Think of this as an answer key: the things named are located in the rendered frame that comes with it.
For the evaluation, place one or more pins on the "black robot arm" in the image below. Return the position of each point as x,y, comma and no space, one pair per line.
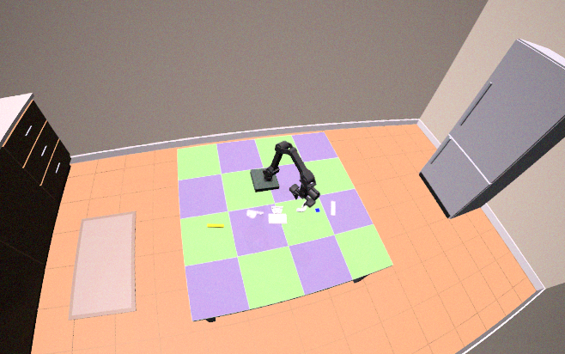
306,175

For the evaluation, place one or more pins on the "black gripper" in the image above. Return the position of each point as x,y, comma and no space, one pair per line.
297,192

